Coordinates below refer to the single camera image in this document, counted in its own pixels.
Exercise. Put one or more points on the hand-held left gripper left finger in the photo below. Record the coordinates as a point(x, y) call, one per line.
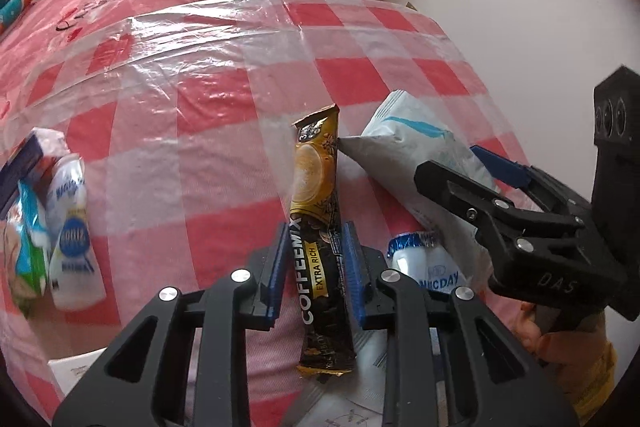
point(274, 279)

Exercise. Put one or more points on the person's right hand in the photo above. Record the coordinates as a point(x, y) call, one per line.
point(535, 332)

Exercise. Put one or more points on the white blue plastic bag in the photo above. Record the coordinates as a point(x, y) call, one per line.
point(405, 142)

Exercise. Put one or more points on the white grey printed packet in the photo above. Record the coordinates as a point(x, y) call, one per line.
point(350, 397)

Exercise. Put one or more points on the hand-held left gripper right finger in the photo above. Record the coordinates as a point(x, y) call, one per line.
point(352, 279)

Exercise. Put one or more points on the gold black coffee sachet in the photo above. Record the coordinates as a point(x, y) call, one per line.
point(315, 187)

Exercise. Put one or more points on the person's right forearm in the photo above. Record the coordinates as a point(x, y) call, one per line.
point(595, 377)

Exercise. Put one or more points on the blue cardboard box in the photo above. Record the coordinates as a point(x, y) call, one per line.
point(20, 167)

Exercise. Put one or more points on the green snack packet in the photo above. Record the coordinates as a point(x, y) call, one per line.
point(30, 252)

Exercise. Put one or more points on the white plastic drink bottle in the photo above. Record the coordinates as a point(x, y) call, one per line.
point(70, 247)
point(422, 264)

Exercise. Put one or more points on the red white checked tablecloth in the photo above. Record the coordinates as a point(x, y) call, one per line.
point(200, 187)

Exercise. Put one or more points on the white paper sheet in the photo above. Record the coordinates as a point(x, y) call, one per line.
point(70, 369)

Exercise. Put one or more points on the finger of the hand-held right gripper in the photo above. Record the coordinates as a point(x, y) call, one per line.
point(465, 202)
point(505, 169)

